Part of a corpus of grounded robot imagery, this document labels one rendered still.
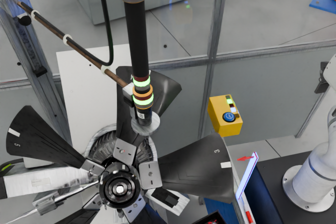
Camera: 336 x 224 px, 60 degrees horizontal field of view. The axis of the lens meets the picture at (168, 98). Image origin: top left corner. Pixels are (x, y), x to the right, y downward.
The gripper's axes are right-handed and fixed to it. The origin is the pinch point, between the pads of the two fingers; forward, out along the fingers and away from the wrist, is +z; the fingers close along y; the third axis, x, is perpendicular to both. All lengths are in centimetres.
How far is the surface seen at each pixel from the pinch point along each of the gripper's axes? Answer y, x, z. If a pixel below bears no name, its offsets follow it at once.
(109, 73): 10, 57, -11
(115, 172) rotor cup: 0, 60, 17
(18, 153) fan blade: 13, 88, 19
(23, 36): 57, 88, 8
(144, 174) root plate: 2, 52, 25
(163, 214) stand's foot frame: 29, 40, 137
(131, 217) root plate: -8, 58, 33
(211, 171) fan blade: -1.7, 31.0, 24.9
